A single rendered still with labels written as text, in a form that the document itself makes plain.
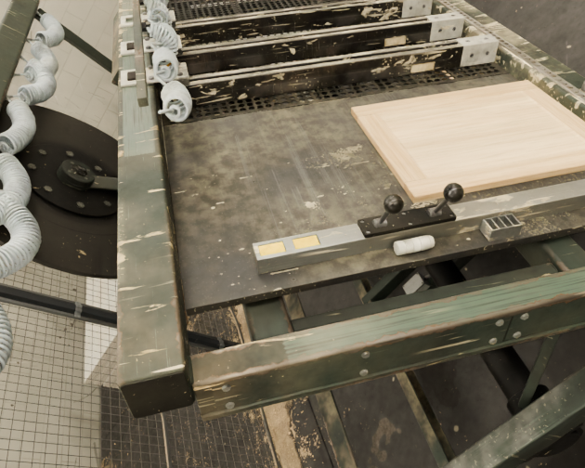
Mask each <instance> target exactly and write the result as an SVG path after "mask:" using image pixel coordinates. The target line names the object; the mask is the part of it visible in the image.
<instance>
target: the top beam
mask: <svg viewBox="0 0 585 468"><path fill-rule="evenodd" d="M128 15H133V12H132V0H119V78H118V255H117V385H118V387H119V389H120V391H121V393H122V395H123V398H124V400H125V403H126V405H127V407H128V408H129V410H130V412H131V414H132V416H133V417H135V418H142V417H146V416H150V415H153V414H158V413H162V412H166V411H169V410H176V409H180V408H185V407H188V406H191V405H192V404H193V403H194V402H195V400H196V397H195V394H194V391H193V389H192V385H191V382H190V376H189V361H188V356H190V352H189V338H188V330H187V322H186V314H185V307H184V299H183V292H182V284H181V277H180V269H179V261H178V253H177V246H176V232H175V224H174V216H173V208H172V201H171V193H170V186H169V178H168V170H167V162H166V155H165V147H164V140H163V126H162V117H161V114H159V113H158V111H160V102H159V95H158V87H157V83H153V84H147V88H148V98H149V105H148V106H146V107H139V106H138V102H137V86H136V85H135V86H128V87H121V71H126V70H133V69H135V68H136V64H135V55H128V56H121V42H127V41H134V29H133V27H124V28H121V16H128Z"/></svg>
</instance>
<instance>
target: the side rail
mask: <svg viewBox="0 0 585 468"><path fill-rule="evenodd" d="M581 328H585V266H584V267H580V268H575V269H571V270H567V271H563V272H559V273H554V274H551V275H546V276H542V277H537V278H534V279H526V280H522V281H517V282H514V283H509V284H505V285H501V286H497V287H493V288H488V289H485V290H480V291H476V292H468V293H465V294H460V295H456V296H451V297H448V298H444V299H439V300H435V301H431V302H427V303H422V304H418V305H411V306H407V307H402V308H399V309H394V310H390V311H386V312H382V313H378V314H373V315H369V316H365V317H361V318H353V319H350V320H345V321H341V322H336V323H333V324H329V325H324V326H320V327H316V328H312V329H307V330H303V331H296V332H292V333H287V334H283V335H279V336H275V337H271V338H266V339H263V340H258V341H254V342H250V343H246V344H238V345H234V346H230V347H226V348H221V349H217V350H214V351H209V352H205V353H200V354H197V355H192V356H190V357H191V362H192V363H191V364H192V370H193V377H194V384H192V389H193V391H194V394H195V397H196V399H197V403H198V406H199V409H200V413H201V418H202V420H203V421H204V422H206V421H210V420H213V419H217V418H221V417H225V416H228V415H232V414H236V413H240V412H244V411H247V410H254V409H258V408H262V407H265V406H270V405H274V404H278V403H281V402H285V401H289V400H293V399H296V398H300V397H307V396H311V395H315V394H318V393H322V392H326V391H330V390H333V389H337V388H341V387H345V386H348V385H352V384H360V383H364V382H367V381H371V380H375V379H379V378H383V377H386V376H390V375H394V374H398V373H401V372H405V371H412V370H416V369H419V368H423V367H427V366H431V365H435V364H438V363H443V362H447V361H451V360H454V359H458V358H465V357H469V356H472V355H476V354H480V353H484V352H487V351H491V350H495V349H499V348H503V347H506V346H510V345H517V344H521V343H524V342H529V341H533V340H537V339H540V338H544V337H548V336H552V335H555V334H559V333H563V332H570V331H573V330H577V329H581Z"/></svg>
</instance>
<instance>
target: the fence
mask: <svg viewBox="0 0 585 468"><path fill-rule="evenodd" d="M449 207H450V209H451V210H452V211H453V212H454V214H455V215H456V216H457V218H456V220H455V221H450V222H446V223H441V224H436V225H432V226H427V227H418V228H414V229H409V230H404V231H399V232H395V233H390V234H385V235H381V236H376V237H371V238H364V236H363V234H362V232H361V230H360V228H359V226H358V224H353V225H348V226H343V227H334V228H329V229H324V230H320V231H315V232H310V233H306V234H301V235H295V236H291V237H286V238H281V239H276V240H268V241H262V242H257V243H253V257H254V261H255V264H256V267H257V271H258V274H264V273H268V272H273V271H278V270H282V269H286V268H291V267H299V266H304V265H309V264H314V263H318V262H322V261H327V260H332V259H336V258H341V257H346V256H350V255H355V254H363V253H367V252H372V251H377V250H382V249H386V248H391V247H394V242H395V241H402V240H406V239H411V238H416V237H421V236H424V235H426V236H427V235H430V236H432V237H433V238H434V239H435V238H440V237H445V236H449V235H454V234H459V233H463V232H468V231H472V230H477V229H480V226H481V223H482V220H483V219H486V218H490V217H495V216H500V215H508V214H513V215H514V216H515V218H516V219H517V220H518V221H522V220H527V219H531V218H536V217H541V216H545V215H553V214H558V213H562V212H567V211H572V210H577V209H581V208H585V179H581V180H577V181H572V182H567V183H563V184H558V185H553V186H549V187H543V188H534V189H530V190H525V191H520V192H515V193H510V194H505V195H500V196H496V197H491V198H486V199H482V200H477V201H468V202H463V203H458V204H453V205H449ZM314 235H316V236H317V238H318V242H319V245H315V246H310V247H305V248H301V249H296V250H295V247H294V245H293V240H295V239H300V238H304V237H309V236H314ZM281 241H282V242H283V245H284V248H285V250H286V252H282V253H273V254H269V255H263V256H261V255H260V252H259V249H258V246H262V245H267V244H271V243H276V242H281Z"/></svg>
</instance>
